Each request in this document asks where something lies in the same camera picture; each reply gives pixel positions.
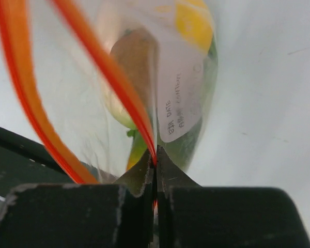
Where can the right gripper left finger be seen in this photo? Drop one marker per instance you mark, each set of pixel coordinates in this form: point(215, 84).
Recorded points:
point(82, 215)

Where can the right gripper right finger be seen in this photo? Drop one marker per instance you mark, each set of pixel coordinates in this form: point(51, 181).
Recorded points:
point(190, 215)

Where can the clear zip top bag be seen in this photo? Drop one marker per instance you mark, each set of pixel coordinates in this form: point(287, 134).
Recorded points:
point(55, 60)

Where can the green fake lettuce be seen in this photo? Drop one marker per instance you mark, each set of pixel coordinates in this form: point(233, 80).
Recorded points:
point(181, 151)

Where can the orange green fake mango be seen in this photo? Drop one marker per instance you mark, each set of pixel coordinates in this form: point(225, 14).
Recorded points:
point(138, 148)

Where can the brown fake kiwi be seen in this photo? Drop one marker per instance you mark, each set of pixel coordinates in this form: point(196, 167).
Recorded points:
point(136, 52)

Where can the yellow fake lemon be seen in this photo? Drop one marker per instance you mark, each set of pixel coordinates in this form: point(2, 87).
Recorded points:
point(191, 19)

